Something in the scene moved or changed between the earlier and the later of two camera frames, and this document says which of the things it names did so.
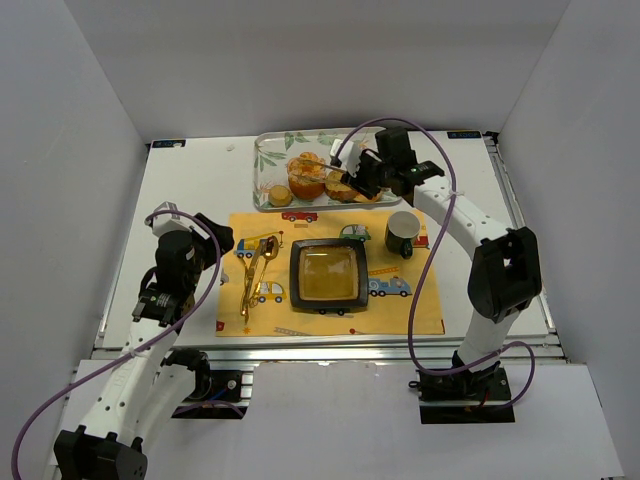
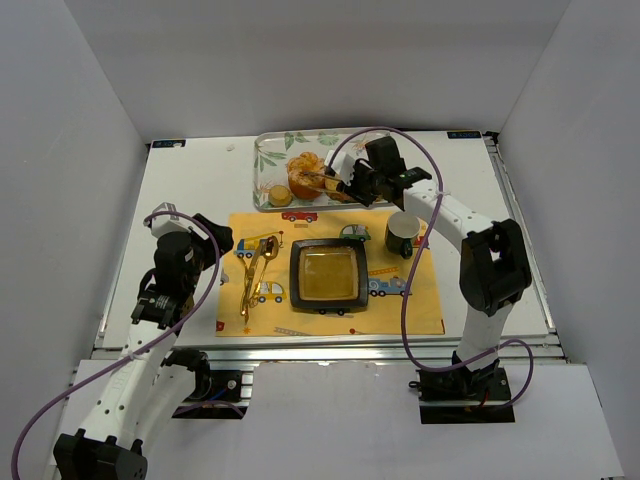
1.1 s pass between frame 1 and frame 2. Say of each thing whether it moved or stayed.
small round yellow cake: stayed
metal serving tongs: moved
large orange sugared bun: stayed
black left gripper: stayed
